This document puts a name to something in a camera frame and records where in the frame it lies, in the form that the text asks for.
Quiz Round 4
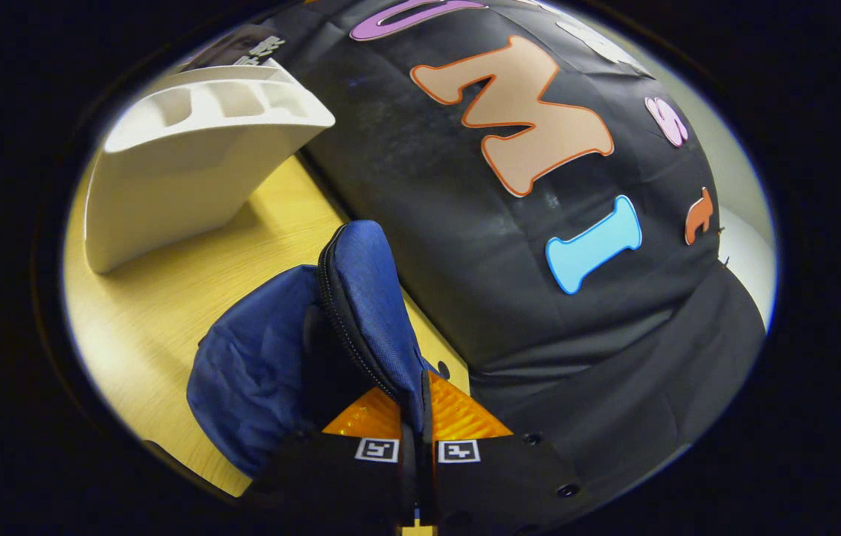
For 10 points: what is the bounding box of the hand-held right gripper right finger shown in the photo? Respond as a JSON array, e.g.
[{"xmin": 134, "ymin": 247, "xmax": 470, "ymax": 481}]
[{"xmin": 420, "ymin": 371, "xmax": 594, "ymax": 536}]

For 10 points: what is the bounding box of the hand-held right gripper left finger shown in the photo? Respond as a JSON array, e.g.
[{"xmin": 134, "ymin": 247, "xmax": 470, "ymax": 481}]
[{"xmin": 242, "ymin": 386, "xmax": 419, "ymax": 536}]

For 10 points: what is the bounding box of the blue schoolbag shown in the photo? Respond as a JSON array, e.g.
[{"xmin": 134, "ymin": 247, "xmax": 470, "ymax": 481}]
[{"xmin": 186, "ymin": 219, "xmax": 453, "ymax": 479}]

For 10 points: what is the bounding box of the white plastic bookshelf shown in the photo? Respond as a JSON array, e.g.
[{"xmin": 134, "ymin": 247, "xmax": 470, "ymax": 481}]
[{"xmin": 83, "ymin": 60, "xmax": 336, "ymax": 275}]

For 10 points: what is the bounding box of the black backdrop cloth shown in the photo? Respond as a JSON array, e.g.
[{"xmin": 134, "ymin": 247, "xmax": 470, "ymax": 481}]
[{"xmin": 264, "ymin": 0, "xmax": 768, "ymax": 511}]

